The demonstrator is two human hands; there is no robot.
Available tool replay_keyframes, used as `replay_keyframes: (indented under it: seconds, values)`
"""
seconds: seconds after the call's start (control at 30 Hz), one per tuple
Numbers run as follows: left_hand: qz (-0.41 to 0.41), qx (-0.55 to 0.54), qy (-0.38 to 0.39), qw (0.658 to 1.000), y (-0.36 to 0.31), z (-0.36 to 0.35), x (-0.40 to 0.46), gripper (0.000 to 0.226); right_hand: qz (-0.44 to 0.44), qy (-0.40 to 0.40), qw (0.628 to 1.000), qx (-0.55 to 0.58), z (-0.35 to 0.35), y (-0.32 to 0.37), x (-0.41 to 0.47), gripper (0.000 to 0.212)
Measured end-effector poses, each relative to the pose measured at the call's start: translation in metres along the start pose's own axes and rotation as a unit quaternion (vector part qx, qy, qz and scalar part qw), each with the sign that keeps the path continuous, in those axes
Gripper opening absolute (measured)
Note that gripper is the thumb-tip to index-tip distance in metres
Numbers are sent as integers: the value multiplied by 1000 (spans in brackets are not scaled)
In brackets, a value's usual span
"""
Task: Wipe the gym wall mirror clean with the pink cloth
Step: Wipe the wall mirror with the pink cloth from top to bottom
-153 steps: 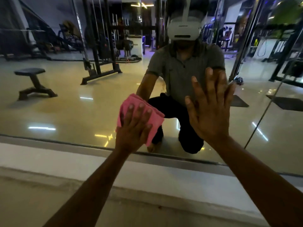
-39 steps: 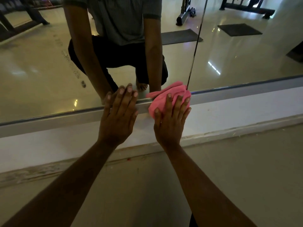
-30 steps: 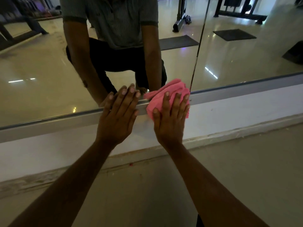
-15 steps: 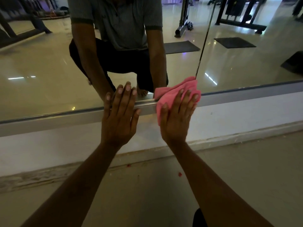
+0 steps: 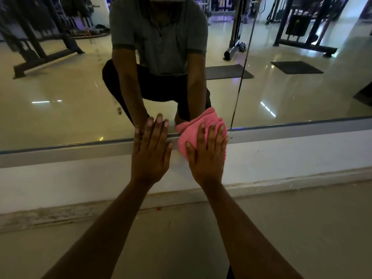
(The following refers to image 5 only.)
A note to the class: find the person's right hand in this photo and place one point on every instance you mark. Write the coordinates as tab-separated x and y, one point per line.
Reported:
207	162

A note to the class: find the person's left hand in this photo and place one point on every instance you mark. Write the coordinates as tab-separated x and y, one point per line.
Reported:
149	159

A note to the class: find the pink cloth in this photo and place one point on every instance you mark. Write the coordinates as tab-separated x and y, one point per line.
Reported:
189	133

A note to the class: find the large wall mirror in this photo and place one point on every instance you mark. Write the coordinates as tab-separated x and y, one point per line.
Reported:
72	113

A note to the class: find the person's left forearm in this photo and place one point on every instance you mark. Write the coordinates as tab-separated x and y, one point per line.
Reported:
98	235

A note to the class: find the person's right forearm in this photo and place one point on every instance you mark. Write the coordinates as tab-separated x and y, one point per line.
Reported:
247	235

